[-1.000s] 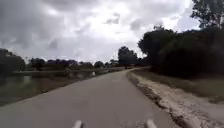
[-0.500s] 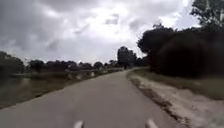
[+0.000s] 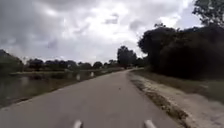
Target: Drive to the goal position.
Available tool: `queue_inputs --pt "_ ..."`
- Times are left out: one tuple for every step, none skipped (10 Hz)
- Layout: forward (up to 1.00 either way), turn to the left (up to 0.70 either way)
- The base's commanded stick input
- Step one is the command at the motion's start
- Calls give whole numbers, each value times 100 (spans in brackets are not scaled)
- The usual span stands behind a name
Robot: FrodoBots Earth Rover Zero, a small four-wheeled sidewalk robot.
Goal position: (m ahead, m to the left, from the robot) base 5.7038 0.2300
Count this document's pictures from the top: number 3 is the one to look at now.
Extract tall dark tree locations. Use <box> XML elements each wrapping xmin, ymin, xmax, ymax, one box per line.
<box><xmin>116</xmin><ymin>45</ymin><xmax>138</xmax><ymax>69</ymax></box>

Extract grass verge with bare patches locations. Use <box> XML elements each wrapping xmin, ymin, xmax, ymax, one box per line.
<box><xmin>132</xmin><ymin>68</ymin><xmax>224</xmax><ymax>105</ymax></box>

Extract pale sandy strip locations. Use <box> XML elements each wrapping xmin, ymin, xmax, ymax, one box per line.
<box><xmin>126</xmin><ymin>70</ymin><xmax>224</xmax><ymax>128</ymax></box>

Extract robot's own part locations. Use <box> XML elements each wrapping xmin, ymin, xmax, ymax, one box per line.
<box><xmin>144</xmin><ymin>119</ymin><xmax>157</xmax><ymax>128</ymax></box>
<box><xmin>72</xmin><ymin>119</ymin><xmax>83</xmax><ymax>128</ymax></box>

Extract dense dark trees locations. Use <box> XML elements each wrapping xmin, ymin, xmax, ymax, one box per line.
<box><xmin>137</xmin><ymin>0</ymin><xmax>224</xmax><ymax>81</ymax></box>

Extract grass bank beside water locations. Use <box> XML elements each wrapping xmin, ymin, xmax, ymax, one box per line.
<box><xmin>0</xmin><ymin>67</ymin><xmax>125</xmax><ymax>109</ymax></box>

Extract grey asphalt path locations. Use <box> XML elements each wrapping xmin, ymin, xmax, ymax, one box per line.
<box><xmin>0</xmin><ymin>68</ymin><xmax>183</xmax><ymax>128</ymax></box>

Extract pond water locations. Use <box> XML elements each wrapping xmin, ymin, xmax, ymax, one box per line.
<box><xmin>0</xmin><ymin>69</ymin><xmax>116</xmax><ymax>107</ymax></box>

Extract distant row of trees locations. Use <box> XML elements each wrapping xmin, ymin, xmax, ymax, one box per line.
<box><xmin>0</xmin><ymin>49</ymin><xmax>118</xmax><ymax>73</ymax></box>

